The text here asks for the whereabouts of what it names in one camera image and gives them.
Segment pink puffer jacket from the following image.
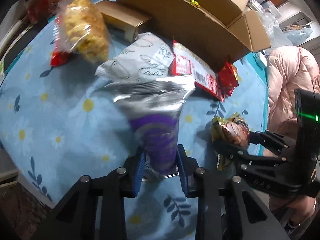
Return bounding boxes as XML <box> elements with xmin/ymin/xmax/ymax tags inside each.
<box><xmin>267</xmin><ymin>46</ymin><xmax>319</xmax><ymax>139</ymax></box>

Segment purple silver snack packet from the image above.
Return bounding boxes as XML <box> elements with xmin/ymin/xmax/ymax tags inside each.
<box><xmin>106</xmin><ymin>75</ymin><xmax>195</xmax><ymax>177</ymax></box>

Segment open cardboard box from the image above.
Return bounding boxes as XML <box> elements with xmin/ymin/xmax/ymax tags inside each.
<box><xmin>117</xmin><ymin>0</ymin><xmax>270</xmax><ymax>73</ymax></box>

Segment clear plastic bag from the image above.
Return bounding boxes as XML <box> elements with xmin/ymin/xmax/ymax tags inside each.
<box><xmin>247</xmin><ymin>0</ymin><xmax>293</xmax><ymax>51</ymax></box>

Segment person's right hand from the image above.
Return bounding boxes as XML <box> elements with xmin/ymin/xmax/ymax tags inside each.
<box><xmin>268</xmin><ymin>195</ymin><xmax>316</xmax><ymax>227</ymax></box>

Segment small gold cardboard box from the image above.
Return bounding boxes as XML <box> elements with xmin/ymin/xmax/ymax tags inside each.
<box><xmin>95</xmin><ymin>0</ymin><xmax>152</xmax><ymax>42</ymax></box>

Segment white bread snack bag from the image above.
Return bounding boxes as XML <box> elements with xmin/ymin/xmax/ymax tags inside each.
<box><xmin>95</xmin><ymin>32</ymin><xmax>175</xmax><ymax>82</ymax></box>

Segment red gold sausage packet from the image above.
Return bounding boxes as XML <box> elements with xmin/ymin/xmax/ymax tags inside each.
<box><xmin>50</xmin><ymin>23</ymin><xmax>70</xmax><ymax>68</ymax></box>

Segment clear bag yellow puffs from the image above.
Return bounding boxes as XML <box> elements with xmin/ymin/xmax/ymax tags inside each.
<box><xmin>55</xmin><ymin>0</ymin><xmax>111</xmax><ymax>63</ymax></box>

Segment red white spicy strip packet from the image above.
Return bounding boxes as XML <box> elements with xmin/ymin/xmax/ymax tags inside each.
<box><xmin>171</xmin><ymin>40</ymin><xmax>225</xmax><ymax>102</ymax></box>

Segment yellow lollipop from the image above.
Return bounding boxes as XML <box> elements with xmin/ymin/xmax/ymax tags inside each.
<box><xmin>190</xmin><ymin>0</ymin><xmax>200</xmax><ymax>8</ymax></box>

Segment dark lidded red jar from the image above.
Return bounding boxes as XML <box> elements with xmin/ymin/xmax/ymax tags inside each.
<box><xmin>25</xmin><ymin>0</ymin><xmax>50</xmax><ymax>24</ymax></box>

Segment small red gold candy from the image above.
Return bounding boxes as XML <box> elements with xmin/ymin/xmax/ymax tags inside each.
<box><xmin>217</xmin><ymin>62</ymin><xmax>239</xmax><ymax>96</ymax></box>

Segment green red crinkled snack packet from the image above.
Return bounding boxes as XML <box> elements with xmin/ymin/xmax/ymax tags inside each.
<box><xmin>210</xmin><ymin>112</ymin><xmax>251</xmax><ymax>172</ymax></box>

